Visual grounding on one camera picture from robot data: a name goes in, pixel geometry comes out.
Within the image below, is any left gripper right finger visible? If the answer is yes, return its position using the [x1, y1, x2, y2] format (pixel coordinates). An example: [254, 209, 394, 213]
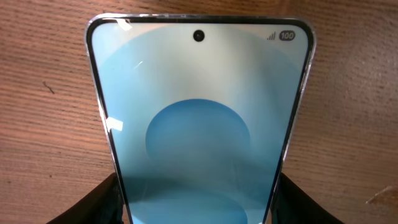
[271, 173, 343, 224]

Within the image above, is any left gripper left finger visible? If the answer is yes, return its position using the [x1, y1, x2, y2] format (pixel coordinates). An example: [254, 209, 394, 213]
[48, 173, 124, 224]

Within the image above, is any smartphone with blue screen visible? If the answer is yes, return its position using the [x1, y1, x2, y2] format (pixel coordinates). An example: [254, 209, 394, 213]
[84, 13, 317, 224]

